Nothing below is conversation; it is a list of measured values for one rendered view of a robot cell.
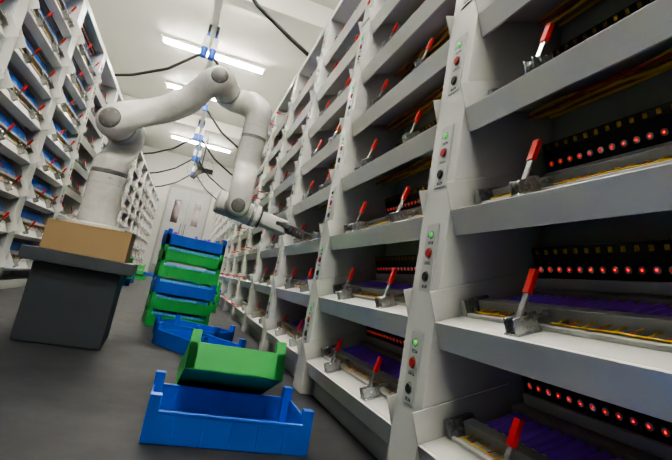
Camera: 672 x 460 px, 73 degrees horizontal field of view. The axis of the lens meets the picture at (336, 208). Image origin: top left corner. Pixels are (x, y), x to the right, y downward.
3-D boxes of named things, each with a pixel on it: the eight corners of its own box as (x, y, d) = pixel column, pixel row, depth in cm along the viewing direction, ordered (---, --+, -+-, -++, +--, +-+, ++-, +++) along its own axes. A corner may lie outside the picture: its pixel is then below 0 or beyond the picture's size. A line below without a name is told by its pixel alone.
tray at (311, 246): (323, 251, 154) (318, 223, 155) (285, 255, 211) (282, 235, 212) (377, 242, 161) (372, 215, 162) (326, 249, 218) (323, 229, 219)
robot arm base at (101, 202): (54, 219, 147) (69, 163, 149) (77, 223, 165) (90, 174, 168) (116, 230, 149) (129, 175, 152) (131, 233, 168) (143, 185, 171)
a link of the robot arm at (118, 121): (116, 151, 166) (97, 139, 150) (104, 122, 167) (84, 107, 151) (244, 101, 173) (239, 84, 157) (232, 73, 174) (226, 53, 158)
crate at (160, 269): (157, 275, 224) (161, 259, 225) (153, 273, 242) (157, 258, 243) (217, 286, 236) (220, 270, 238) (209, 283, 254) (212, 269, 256)
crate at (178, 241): (165, 243, 227) (169, 227, 228) (161, 244, 245) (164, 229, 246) (224, 255, 239) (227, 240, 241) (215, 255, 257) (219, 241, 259)
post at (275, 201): (242, 331, 268) (299, 69, 300) (240, 329, 277) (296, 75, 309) (275, 336, 274) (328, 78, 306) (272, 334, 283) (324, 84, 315)
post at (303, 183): (261, 352, 203) (332, 13, 234) (258, 349, 211) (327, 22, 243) (304, 358, 208) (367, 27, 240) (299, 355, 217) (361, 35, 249)
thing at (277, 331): (300, 369, 147) (294, 326, 148) (267, 340, 204) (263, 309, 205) (358, 354, 154) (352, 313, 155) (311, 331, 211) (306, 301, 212)
